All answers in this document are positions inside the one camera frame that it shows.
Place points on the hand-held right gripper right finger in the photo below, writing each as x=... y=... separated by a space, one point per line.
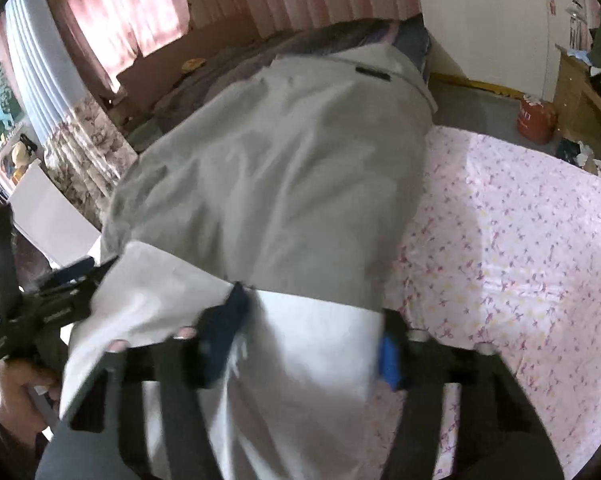
x=390 y=360

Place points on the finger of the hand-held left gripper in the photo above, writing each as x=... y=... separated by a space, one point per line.
x=73 y=272

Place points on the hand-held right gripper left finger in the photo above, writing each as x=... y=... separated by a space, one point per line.
x=225 y=332

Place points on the grey and white jacket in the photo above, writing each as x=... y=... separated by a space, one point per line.
x=280 y=170

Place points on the person's left hand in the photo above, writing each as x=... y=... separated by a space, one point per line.
x=18 y=395

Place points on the white board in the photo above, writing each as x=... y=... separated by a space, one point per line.
x=50 y=210

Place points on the floral curtain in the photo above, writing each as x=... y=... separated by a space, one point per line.
x=88 y=155

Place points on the yellow stuffed toy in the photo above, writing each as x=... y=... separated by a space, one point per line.
x=19 y=157

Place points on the floral bed sheet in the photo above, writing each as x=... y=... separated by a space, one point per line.
x=505 y=260

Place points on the pale blue sheer curtain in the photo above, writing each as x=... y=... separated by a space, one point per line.
x=40 y=60

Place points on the small yellow object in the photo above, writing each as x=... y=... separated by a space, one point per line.
x=193 y=64

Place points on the pink window curtain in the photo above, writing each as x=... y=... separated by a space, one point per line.
x=125 y=10

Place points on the crumpled plastic bags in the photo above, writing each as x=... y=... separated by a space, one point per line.
x=580 y=155

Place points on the red canister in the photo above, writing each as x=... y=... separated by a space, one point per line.
x=536 y=120

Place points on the wooden desk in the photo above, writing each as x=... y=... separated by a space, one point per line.
x=580 y=90

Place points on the white wardrobe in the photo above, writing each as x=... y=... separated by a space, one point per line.
x=495 y=25

